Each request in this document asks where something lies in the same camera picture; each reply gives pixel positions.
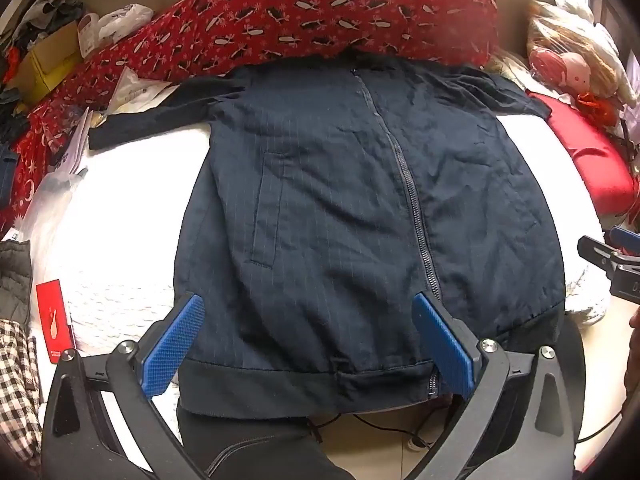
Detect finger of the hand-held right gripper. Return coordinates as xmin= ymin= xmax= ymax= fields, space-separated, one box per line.
xmin=608 ymin=226 xmax=640 ymax=250
xmin=577 ymin=235 xmax=621 ymax=270

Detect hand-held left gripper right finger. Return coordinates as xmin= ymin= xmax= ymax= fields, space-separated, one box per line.
xmin=411 ymin=291 xmax=581 ymax=480

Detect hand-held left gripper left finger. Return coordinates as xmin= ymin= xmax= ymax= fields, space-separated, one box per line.
xmin=41 ymin=291 xmax=221 ymax=480

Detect navy zip jacket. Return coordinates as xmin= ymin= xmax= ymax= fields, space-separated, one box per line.
xmin=89 ymin=50 xmax=568 ymax=420

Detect pile of dark clothes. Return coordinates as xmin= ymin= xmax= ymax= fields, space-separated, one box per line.
xmin=9 ymin=0 xmax=85 ymax=57

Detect person's right hand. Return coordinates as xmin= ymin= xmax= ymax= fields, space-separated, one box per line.
xmin=623 ymin=307 xmax=640 ymax=400

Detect red pillow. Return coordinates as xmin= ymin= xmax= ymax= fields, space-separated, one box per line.
xmin=525 ymin=89 xmax=637 ymax=217

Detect white textured bedspread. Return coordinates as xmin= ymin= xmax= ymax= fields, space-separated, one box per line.
xmin=27 ymin=112 xmax=613 ymax=361

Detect red paper envelope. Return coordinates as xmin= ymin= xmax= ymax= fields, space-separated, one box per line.
xmin=36 ymin=279 xmax=77 ymax=367

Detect person's dark pants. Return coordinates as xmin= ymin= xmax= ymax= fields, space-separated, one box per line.
xmin=176 ymin=402 xmax=357 ymax=480

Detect black white checked cloth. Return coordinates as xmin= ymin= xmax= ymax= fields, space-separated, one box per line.
xmin=0 ymin=316 xmax=45 ymax=468

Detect grey quilted garment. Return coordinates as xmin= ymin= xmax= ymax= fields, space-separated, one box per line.
xmin=0 ymin=239 xmax=33 ymax=325

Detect pink plush toy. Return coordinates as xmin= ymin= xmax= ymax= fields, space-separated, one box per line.
xmin=529 ymin=41 xmax=595 ymax=97

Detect translucent plastic bag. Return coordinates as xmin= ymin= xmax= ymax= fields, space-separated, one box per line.
xmin=19 ymin=166 xmax=90 ymax=243

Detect bagged brown plush toy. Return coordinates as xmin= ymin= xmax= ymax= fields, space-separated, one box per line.
xmin=526 ymin=0 xmax=628 ymax=108

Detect white paper sheets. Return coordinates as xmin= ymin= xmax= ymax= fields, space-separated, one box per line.
xmin=49 ymin=106 xmax=96 ymax=177

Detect red star-print cloth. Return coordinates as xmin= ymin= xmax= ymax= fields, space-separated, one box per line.
xmin=9 ymin=100 xmax=58 ymax=223

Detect clear plastic package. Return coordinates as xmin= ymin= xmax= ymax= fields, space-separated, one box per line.
xmin=106 ymin=66 xmax=175 ymax=117

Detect cardboard box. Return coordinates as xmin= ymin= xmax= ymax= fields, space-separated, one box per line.
xmin=7 ymin=21 xmax=85 ymax=107

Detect white plastic bag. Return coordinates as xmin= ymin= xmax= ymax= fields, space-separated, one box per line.
xmin=79 ymin=3 xmax=155 ymax=57

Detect red printed blanket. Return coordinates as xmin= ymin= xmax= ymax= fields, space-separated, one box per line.
xmin=10 ymin=0 xmax=500 ymax=231

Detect black cable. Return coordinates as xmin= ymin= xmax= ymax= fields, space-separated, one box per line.
xmin=304 ymin=409 xmax=437 ymax=450

